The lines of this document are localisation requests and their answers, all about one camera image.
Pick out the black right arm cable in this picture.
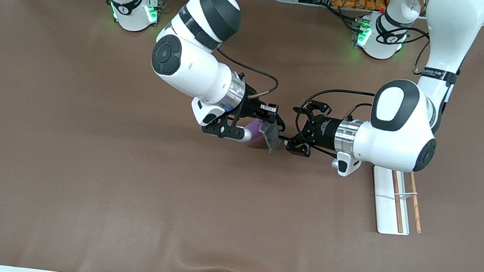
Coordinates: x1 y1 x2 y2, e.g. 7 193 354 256
211 48 283 101

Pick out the purple and grey towel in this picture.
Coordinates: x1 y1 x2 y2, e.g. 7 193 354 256
243 117 283 154

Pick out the white rack with wooden bars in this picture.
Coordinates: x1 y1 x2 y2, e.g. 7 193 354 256
366 165 429 239

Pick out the brown table cover mat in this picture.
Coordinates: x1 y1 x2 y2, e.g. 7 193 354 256
0 0 484 272

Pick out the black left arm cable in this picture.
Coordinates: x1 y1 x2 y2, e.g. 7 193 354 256
291 15 432 169

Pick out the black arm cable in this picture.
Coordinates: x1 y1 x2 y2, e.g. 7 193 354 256
211 48 283 101
291 15 432 169

